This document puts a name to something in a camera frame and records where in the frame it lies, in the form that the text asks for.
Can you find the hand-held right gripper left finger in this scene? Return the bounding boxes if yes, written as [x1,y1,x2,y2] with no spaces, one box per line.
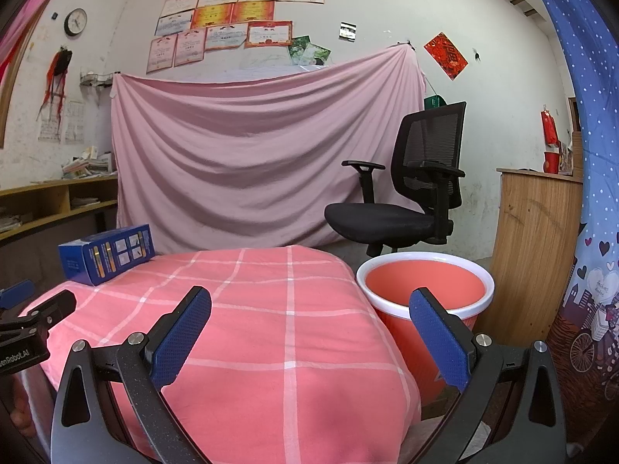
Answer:
[50,285,214,464]

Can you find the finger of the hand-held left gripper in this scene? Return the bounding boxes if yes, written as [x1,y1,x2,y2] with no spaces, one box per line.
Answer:
[17,289,77,333]
[0,279,34,311]

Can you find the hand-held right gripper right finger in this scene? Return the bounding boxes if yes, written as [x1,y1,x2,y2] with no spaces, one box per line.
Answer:
[409,287,569,464]

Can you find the orange plastic bin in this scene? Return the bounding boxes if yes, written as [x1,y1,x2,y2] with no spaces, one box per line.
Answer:
[356,251,495,404]

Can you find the person's left hand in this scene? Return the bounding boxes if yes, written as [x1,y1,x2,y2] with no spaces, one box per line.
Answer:
[9,376,34,431]

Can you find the blue cardboard box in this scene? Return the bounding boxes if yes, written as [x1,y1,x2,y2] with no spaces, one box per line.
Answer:
[58,223,156,287]

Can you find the pink checked blanket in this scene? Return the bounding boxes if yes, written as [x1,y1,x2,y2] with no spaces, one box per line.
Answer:
[22,246,422,464]

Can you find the wooden shelf unit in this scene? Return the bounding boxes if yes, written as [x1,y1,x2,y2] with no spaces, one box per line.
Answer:
[0,174,119,252]

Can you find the wooden cabinet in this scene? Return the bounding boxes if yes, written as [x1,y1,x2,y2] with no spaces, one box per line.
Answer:
[488,167,584,346]

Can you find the black office chair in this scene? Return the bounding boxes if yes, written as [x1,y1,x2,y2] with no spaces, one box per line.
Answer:
[324,101,467,258]

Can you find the stack of books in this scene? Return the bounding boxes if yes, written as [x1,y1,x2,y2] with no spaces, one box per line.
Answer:
[61,145,117,179]

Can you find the pink hanging sheet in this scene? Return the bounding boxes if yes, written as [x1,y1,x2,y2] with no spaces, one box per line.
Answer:
[110,43,427,255]

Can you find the red tassel decoration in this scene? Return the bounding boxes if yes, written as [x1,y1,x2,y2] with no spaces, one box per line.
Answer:
[38,48,73,117]

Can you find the red hanging ornament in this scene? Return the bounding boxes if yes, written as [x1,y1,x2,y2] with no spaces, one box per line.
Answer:
[540,109,559,146]

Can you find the pink curtain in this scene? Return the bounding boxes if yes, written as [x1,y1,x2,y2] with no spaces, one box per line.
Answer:
[0,0,78,73]

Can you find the blue printed curtain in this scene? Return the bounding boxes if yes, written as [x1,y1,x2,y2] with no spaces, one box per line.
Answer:
[520,0,619,450]

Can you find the paper wall sheets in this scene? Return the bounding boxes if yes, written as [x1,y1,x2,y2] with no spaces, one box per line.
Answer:
[39,101,85,144]

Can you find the wooden window frame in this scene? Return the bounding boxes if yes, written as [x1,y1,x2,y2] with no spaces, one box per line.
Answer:
[0,29,30,148]

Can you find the metal wall rack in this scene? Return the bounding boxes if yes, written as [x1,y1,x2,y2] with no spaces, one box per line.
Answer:
[79,70,116,89]

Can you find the round wall clock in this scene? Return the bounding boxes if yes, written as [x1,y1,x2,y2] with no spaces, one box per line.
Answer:
[64,8,88,37]

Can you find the red paper wall decoration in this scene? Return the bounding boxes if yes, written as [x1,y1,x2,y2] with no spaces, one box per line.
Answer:
[424,32,469,80]

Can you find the group of wall certificates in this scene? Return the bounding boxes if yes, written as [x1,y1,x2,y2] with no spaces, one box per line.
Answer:
[146,0,326,74]

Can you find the green wall photos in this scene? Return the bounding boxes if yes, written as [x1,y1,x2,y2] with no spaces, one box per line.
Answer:
[287,35,332,66]

